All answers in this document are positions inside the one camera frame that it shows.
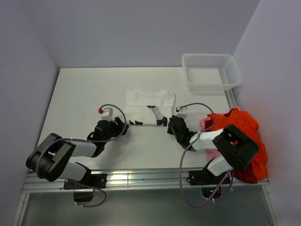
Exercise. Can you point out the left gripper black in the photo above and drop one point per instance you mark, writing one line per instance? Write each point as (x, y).
(119, 127)

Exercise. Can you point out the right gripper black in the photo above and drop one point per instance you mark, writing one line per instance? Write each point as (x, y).
(170, 130)

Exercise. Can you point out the white t shirt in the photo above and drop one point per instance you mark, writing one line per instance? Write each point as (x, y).
(149, 109)

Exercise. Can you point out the white plastic basket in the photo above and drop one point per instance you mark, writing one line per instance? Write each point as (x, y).
(210, 72)

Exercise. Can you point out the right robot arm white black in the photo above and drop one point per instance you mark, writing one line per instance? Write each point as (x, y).
(236, 148)

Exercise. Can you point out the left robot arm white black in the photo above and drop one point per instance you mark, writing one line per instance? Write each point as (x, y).
(51, 159)

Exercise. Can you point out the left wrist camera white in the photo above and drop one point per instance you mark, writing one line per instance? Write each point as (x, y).
(106, 113)

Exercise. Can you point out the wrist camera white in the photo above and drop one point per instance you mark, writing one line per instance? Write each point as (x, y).
(106, 113)
(182, 112)

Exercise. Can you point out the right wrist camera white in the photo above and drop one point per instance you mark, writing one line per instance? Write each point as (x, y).
(182, 112)

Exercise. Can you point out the aluminium rail frame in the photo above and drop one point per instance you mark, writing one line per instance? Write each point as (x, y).
(144, 197)

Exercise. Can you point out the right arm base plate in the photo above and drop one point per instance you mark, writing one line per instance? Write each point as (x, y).
(203, 178)

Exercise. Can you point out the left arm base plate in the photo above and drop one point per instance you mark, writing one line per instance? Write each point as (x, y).
(92, 181)

